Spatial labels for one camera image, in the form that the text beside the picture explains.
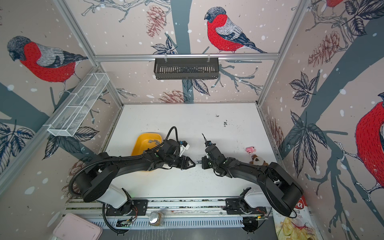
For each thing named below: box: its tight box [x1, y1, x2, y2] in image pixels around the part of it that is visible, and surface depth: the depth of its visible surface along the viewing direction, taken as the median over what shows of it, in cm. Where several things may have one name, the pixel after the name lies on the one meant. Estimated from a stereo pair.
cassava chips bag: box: [272, 195, 321, 240], surface depth 66 cm
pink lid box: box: [53, 213, 103, 240], surface depth 68 cm
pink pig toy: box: [245, 146, 256, 154], surface depth 94 cm
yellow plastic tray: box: [131, 133, 162, 156], surface depth 100 cm
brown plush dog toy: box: [249, 154, 269, 166], surface depth 89 cm
